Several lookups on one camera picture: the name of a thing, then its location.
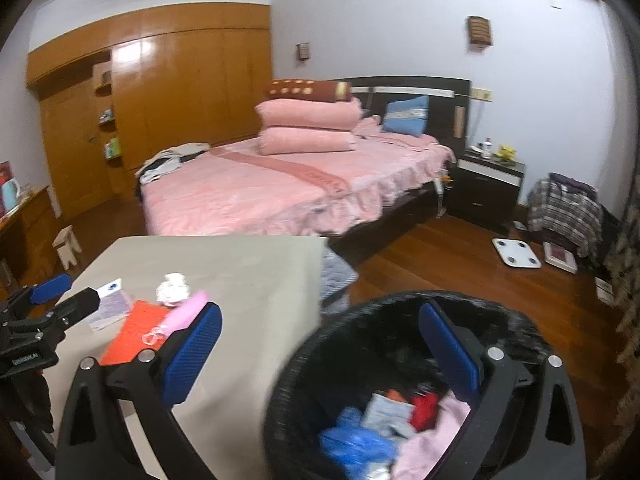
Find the low wooden cabinet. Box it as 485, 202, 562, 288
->
0, 185, 63, 301

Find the lower pink pillow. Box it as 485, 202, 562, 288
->
256, 127, 358, 156

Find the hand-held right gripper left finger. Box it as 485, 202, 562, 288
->
55, 301, 223, 480

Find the pink cloth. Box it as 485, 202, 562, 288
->
395, 395, 473, 480

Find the black woven waste bin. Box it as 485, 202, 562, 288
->
264, 291, 557, 480

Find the grey sock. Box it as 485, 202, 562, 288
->
360, 392, 416, 436

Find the white bathroom scale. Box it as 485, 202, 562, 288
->
492, 237, 543, 270

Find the red cloth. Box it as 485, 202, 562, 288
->
410, 392, 440, 431

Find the wooden wardrobe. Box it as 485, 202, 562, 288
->
26, 2, 273, 221

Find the beige clothes pile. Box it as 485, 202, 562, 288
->
137, 143, 211, 183

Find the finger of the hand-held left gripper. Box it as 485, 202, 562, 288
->
47, 287, 101, 331
27, 274, 72, 306

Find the black garment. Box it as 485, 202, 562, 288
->
134, 150, 211, 201

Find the dark wooden bed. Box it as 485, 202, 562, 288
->
137, 77, 473, 266

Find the blue plastic bag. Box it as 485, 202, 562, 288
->
319, 406, 398, 480

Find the plaid bag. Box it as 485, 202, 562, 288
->
527, 176, 603, 256

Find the pink bedspread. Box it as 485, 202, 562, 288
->
137, 120, 458, 238

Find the clear plastic packet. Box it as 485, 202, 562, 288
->
89, 292, 135, 332

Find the light blue kettle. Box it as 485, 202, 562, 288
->
0, 179, 22, 216

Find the blue cushion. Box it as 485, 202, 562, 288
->
381, 96, 430, 136

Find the pink plastic object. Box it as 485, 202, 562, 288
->
159, 290, 208, 336

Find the orange mesh cloth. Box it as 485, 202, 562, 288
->
98, 300, 173, 366

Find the dark nightstand with white stripe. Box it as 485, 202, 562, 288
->
447, 149, 526, 236

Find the brown dotted pillow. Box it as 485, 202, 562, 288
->
264, 79, 353, 103

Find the grey patterned cloth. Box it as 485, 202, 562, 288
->
320, 250, 358, 311

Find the black lined trash bin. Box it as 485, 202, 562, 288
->
280, 294, 551, 480

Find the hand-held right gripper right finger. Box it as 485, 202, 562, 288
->
419, 300, 586, 480

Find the dark patterned curtain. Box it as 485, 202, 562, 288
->
602, 200, 640, 461

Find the small white tissue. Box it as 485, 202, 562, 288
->
156, 272, 193, 306

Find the dark hooded jacket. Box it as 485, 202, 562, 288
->
547, 172, 598, 198

